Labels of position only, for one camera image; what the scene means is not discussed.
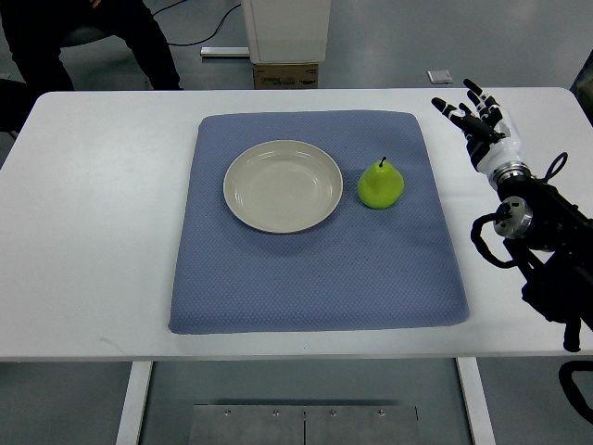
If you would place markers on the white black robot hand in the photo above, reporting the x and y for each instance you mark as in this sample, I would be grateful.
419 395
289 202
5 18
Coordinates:
492 140

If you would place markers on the green pear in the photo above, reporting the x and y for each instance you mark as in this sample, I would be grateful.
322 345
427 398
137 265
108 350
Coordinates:
381 185

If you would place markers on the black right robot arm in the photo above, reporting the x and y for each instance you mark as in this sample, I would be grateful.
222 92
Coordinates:
538 231

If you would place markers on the small grey floor plate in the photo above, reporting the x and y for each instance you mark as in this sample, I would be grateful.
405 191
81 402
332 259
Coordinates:
439 77

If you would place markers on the beige round plate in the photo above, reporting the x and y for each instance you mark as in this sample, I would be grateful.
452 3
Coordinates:
283 186

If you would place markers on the brown cardboard box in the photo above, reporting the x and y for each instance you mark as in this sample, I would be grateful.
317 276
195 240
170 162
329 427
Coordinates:
285 76

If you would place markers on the right white table leg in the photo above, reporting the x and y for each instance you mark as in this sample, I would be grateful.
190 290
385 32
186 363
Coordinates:
475 401

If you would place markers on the white table leg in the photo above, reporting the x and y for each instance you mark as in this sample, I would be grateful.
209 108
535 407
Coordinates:
133 408
475 401

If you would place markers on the seated person in black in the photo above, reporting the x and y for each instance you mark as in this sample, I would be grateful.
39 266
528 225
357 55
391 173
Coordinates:
37 31

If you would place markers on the left white table leg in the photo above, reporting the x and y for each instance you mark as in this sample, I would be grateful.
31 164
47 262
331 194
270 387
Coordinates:
133 408

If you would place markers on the silver metal floor rail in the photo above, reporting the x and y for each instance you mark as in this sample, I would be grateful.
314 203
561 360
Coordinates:
224 52

